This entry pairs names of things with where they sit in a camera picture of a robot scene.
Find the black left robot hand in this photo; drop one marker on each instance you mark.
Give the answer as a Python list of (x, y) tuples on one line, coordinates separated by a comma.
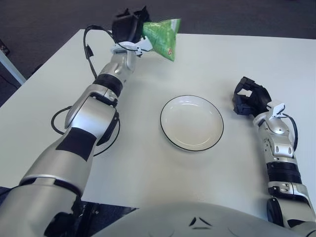
[(126, 27)]

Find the white plate with black rim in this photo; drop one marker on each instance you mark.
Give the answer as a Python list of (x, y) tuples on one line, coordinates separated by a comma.
[(192, 123)]

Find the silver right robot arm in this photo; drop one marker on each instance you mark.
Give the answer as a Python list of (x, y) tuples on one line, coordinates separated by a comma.
[(279, 128)]

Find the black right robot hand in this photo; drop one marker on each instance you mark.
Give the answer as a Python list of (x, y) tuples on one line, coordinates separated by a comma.
[(259, 97)]

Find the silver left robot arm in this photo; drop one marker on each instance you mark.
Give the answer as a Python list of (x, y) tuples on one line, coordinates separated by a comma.
[(81, 113)]

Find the green snack bag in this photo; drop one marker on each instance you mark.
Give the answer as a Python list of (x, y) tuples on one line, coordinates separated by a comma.
[(163, 37)]

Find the white desk frame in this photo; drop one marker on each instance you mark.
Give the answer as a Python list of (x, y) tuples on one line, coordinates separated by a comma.
[(11, 67)]

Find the grey robot torso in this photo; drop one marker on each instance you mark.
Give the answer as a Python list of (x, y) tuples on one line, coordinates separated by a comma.
[(172, 219)]

